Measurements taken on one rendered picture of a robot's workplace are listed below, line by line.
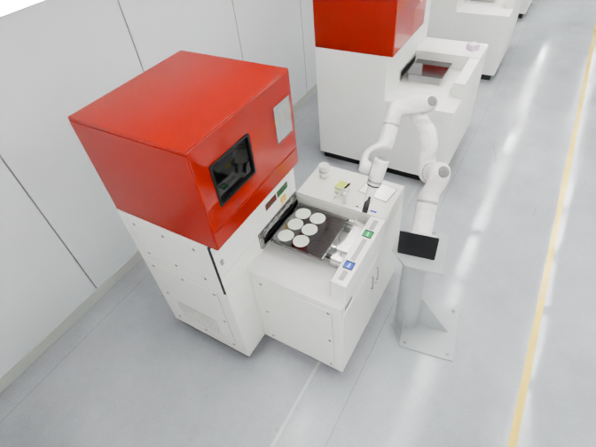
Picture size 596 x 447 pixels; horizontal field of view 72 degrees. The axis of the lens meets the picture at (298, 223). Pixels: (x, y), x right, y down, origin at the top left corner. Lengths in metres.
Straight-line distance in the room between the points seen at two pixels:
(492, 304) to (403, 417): 1.13
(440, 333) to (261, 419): 1.38
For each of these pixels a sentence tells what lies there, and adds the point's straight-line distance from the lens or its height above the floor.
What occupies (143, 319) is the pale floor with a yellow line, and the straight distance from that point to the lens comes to 3.56.
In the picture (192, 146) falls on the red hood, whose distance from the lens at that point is 1.73.
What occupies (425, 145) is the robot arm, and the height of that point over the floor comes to 1.34.
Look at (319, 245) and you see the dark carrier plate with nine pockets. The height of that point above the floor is 0.90.
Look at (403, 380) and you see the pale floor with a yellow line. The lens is 3.00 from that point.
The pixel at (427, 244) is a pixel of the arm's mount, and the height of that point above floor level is 0.95.
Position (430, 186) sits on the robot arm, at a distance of 2.42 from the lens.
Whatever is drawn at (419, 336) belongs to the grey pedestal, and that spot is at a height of 0.01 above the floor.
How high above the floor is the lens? 2.72
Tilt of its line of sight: 45 degrees down
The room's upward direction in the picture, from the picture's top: 7 degrees counter-clockwise
